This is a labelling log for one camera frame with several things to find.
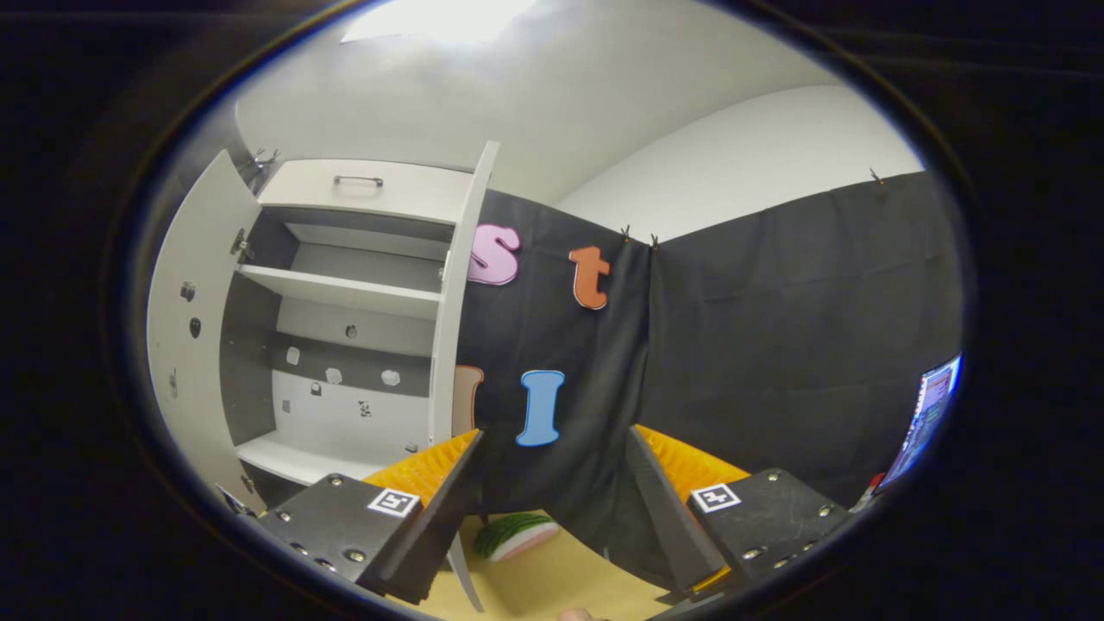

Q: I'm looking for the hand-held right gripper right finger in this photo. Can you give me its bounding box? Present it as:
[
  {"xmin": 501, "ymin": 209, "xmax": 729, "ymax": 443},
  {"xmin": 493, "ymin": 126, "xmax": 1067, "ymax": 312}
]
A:
[{"xmin": 624, "ymin": 424, "xmax": 855, "ymax": 603}]

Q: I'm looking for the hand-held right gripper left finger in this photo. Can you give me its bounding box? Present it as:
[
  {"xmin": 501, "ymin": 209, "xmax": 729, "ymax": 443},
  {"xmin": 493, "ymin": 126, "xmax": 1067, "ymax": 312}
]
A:
[{"xmin": 257, "ymin": 430, "xmax": 489, "ymax": 606}]

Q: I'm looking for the white cabinet door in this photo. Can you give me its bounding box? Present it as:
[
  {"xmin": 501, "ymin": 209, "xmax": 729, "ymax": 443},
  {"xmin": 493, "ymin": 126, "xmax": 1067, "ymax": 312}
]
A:
[
  {"xmin": 145, "ymin": 149, "xmax": 264, "ymax": 510},
  {"xmin": 429, "ymin": 141, "xmax": 501, "ymax": 613}
]

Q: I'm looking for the white cabinet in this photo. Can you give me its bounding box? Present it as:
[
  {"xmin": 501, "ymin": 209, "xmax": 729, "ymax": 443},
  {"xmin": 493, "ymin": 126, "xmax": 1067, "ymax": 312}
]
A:
[{"xmin": 220, "ymin": 158, "xmax": 475, "ymax": 510}]

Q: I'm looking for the white cabinet shelf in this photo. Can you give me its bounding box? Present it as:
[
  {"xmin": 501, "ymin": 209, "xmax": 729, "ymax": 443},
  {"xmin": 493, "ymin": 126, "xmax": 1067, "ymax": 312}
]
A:
[{"xmin": 237, "ymin": 264, "xmax": 442, "ymax": 322}]

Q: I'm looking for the watermelon slice toy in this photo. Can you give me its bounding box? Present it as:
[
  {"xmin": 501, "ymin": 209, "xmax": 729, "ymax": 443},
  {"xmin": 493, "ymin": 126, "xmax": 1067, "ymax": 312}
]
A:
[{"xmin": 473, "ymin": 512, "xmax": 560, "ymax": 563}]

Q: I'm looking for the black backdrop cloth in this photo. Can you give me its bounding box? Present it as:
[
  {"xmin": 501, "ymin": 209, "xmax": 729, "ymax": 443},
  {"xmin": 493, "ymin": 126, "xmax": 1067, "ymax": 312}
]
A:
[{"xmin": 453, "ymin": 171, "xmax": 965, "ymax": 587}]

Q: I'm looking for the laptop screen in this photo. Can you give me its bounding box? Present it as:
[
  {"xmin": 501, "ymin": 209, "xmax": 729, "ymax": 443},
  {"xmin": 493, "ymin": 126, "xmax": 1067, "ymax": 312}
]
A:
[{"xmin": 875, "ymin": 354, "xmax": 963, "ymax": 497}]

